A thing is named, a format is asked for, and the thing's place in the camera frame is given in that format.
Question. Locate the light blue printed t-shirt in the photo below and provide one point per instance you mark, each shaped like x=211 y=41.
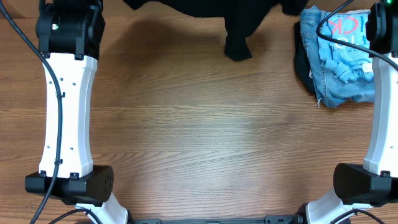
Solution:
x=346 y=63

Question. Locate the blue denim jeans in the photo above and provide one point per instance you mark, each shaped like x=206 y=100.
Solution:
x=329 y=90

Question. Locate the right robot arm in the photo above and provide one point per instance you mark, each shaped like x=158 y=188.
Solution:
x=359 y=187

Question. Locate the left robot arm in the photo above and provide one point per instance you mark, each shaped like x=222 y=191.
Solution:
x=69 y=34

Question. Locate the black t-shirt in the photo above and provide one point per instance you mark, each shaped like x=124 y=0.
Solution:
x=241 y=18

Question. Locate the black folded garment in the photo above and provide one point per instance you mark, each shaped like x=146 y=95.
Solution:
x=301 y=63

